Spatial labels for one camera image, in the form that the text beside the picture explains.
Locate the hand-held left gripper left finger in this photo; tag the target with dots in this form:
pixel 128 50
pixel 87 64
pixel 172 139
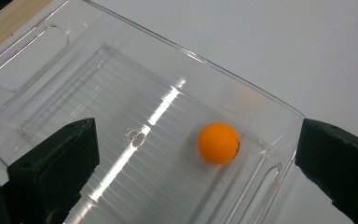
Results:
pixel 51 168

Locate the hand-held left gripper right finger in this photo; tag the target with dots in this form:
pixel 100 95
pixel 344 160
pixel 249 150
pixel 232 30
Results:
pixel 338 161

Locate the clear plastic tray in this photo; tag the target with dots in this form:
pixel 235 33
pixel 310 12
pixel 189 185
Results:
pixel 143 93

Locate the orange ping pong ball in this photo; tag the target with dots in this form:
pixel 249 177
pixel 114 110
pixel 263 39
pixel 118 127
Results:
pixel 217 142

